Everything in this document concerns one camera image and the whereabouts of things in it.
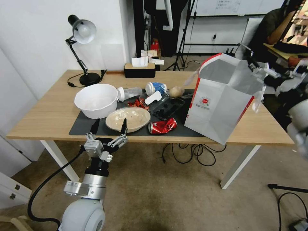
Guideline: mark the person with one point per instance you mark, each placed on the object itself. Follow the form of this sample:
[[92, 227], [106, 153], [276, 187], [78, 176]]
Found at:
[[272, 26]]

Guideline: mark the grey floor device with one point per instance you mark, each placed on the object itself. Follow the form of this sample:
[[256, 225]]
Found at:
[[299, 226]]

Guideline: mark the dark grey desk mat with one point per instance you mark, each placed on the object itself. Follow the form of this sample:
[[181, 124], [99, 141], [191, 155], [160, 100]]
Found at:
[[79, 127]]

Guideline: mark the white paper stack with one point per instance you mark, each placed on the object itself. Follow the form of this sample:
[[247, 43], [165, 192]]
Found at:
[[154, 56]]

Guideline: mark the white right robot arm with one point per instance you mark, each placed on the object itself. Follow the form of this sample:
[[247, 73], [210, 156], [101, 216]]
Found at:
[[298, 113]]

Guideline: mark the black plastic food tray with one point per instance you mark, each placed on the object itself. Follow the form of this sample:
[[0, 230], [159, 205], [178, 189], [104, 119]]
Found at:
[[168, 107]]

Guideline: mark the red fire extinguisher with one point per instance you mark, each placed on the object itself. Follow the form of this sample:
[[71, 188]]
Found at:
[[155, 47]]

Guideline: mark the black tripod leg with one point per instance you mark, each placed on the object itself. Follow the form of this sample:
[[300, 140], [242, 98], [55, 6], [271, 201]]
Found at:
[[288, 188]]

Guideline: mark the crushed red soda can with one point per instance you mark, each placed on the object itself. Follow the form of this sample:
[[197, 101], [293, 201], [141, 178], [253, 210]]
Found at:
[[163, 126]]

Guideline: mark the red snack wrapper scraps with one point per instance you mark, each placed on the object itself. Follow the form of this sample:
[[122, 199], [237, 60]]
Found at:
[[134, 103]]

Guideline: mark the white cabinet with latches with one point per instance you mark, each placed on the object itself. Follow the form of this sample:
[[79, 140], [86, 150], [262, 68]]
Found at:
[[12, 190]]

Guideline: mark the pale wooden chair frame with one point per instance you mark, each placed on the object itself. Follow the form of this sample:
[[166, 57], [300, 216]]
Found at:
[[20, 222]]

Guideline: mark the white red food delivery bag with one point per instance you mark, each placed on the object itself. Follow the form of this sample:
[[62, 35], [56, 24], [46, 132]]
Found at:
[[216, 106]]

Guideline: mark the black tissue box wooden lid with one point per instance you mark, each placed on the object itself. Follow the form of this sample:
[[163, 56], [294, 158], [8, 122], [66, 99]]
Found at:
[[139, 71]]

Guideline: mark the crumpled beige paper ball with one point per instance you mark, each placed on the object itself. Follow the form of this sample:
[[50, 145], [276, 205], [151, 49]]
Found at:
[[176, 91]]

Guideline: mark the clear bottle white cap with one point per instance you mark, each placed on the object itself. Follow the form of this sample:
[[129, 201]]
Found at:
[[131, 92]]

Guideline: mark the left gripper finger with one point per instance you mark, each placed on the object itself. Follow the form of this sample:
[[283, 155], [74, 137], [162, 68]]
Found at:
[[95, 126], [124, 127]]

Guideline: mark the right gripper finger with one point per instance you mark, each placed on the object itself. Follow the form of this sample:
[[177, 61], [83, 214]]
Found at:
[[269, 70], [251, 61]]

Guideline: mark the black wall power adapter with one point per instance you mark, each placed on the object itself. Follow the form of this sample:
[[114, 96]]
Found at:
[[214, 36]]

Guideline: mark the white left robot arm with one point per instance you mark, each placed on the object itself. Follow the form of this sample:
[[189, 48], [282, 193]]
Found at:
[[83, 215]]

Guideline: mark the black desk lamp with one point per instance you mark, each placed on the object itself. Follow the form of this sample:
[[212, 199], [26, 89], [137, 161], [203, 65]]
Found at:
[[83, 30]]

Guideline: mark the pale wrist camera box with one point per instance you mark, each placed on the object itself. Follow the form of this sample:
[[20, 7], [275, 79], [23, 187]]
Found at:
[[93, 147]]

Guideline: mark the black tripod stand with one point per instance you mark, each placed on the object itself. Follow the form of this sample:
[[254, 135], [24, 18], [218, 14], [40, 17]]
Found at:
[[184, 36]]

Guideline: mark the black router with antennas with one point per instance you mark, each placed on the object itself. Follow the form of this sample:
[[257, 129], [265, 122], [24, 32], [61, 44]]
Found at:
[[229, 51]]

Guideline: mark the white table leg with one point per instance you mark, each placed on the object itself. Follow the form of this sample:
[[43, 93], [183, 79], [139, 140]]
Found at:
[[60, 160], [240, 166]]

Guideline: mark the beige shallow bowl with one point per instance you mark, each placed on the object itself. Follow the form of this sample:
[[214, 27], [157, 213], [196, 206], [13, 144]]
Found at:
[[131, 119]]

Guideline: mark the blue labelled plastic bottle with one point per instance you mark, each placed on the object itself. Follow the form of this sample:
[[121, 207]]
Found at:
[[157, 87]]

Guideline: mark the large white plastic bowl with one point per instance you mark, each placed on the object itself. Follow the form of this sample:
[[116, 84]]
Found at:
[[95, 99]]

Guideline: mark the whiteboard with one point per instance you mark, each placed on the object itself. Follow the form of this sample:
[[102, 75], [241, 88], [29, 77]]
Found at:
[[240, 7]]

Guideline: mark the clear container white label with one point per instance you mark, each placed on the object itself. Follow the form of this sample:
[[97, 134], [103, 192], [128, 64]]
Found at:
[[154, 98]]

